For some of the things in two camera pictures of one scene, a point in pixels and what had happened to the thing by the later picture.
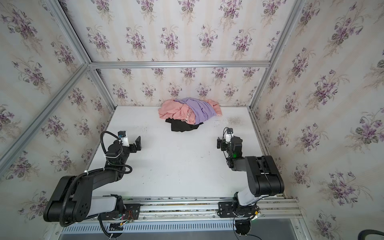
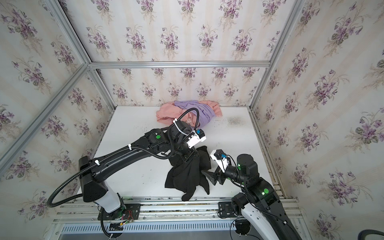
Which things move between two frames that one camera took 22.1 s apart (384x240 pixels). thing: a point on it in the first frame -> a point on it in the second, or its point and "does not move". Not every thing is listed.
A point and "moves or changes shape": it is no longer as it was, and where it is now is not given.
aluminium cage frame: x=89 y=64 does not move
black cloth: x=179 y=125 moves or changes shape
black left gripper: x=133 y=146 -> x=188 y=153
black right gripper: x=223 y=145 -> x=217 y=175
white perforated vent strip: x=154 y=227 does not move
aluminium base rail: x=264 y=209 does not move
